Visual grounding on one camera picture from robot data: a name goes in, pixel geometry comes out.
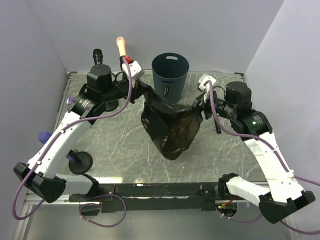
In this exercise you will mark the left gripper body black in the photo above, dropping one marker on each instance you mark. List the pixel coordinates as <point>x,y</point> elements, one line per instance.
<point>121,89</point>

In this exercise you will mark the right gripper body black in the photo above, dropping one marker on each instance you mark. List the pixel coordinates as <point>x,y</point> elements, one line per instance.
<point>221,108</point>

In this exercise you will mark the black plastic trash bag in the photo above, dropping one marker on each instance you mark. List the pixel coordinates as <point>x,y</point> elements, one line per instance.
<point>171,127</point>

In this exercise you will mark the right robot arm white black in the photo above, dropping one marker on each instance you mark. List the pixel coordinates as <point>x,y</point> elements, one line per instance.
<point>235,116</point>

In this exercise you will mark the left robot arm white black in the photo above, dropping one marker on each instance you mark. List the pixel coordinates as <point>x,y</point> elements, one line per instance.
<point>56,169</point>

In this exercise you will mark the dark blue trash bin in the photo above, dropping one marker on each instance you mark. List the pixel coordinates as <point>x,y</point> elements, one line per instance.
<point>169,72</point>

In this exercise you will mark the black bar on table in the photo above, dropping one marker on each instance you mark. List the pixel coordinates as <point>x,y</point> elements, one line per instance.
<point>217,127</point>

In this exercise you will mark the pink beige microphone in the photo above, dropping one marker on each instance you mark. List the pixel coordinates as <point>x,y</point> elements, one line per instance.
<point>121,44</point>

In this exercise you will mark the purple wedge shaped box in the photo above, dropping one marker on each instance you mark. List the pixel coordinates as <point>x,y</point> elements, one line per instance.
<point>69,100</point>

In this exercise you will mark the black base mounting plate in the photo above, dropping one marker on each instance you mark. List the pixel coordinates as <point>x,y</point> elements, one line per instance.
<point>156,196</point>

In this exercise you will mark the purple microphone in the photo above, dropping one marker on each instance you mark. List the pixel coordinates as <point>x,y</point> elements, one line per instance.
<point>44,136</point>

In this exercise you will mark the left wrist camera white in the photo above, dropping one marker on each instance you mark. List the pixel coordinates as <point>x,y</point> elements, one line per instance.
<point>135,69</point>

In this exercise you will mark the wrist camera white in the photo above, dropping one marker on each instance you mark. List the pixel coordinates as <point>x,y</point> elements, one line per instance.
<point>204,85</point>
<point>135,69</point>

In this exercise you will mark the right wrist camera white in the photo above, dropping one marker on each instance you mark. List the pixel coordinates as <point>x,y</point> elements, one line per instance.
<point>204,85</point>

